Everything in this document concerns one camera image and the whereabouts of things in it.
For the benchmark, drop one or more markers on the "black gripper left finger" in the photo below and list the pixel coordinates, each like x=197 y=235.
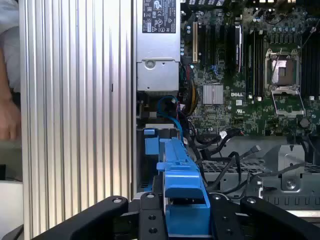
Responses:
x=147 y=220

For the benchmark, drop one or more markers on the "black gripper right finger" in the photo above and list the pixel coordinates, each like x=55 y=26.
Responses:
x=225 y=220

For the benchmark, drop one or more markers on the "grey metal disk bay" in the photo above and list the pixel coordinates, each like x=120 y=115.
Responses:
x=290 y=155

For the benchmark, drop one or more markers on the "black RAM slot row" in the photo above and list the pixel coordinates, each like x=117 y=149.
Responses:
x=310 y=65
x=255 y=65

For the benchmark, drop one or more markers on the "black expansion slot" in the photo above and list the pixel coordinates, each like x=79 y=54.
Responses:
x=203 y=45

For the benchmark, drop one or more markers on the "white expansion slot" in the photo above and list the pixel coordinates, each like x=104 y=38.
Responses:
x=195 y=42

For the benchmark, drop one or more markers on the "person's bare hand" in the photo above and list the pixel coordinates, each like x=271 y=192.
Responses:
x=10 y=117

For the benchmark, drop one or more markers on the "black open PC case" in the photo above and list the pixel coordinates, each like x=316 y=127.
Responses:
x=250 y=146

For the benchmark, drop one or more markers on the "green motherboard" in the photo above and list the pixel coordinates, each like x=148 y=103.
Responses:
x=250 y=117

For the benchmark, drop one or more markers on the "silver chipset heatsink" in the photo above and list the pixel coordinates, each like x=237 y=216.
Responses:
x=213 y=94

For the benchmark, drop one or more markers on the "CPU socket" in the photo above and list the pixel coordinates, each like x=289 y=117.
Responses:
x=285 y=70

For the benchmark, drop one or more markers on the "silver power supply unit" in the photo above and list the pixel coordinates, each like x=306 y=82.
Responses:
x=157 y=47

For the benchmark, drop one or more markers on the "metal socket cover frame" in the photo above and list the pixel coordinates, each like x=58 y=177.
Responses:
x=285 y=91

